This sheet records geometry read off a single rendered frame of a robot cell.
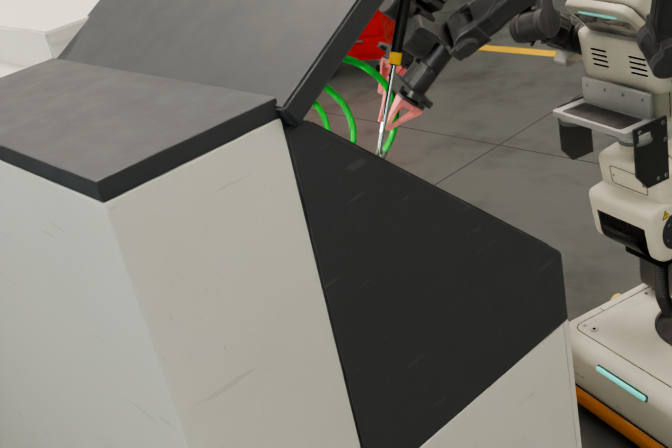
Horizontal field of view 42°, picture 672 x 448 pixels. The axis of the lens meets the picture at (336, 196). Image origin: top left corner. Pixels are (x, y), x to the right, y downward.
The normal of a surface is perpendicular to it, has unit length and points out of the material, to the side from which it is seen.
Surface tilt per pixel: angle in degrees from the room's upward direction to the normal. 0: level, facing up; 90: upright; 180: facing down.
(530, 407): 90
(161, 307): 90
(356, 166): 90
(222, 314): 90
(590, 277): 0
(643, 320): 0
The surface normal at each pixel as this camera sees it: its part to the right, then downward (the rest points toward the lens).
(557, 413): 0.66, 0.19
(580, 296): -0.20, -0.89
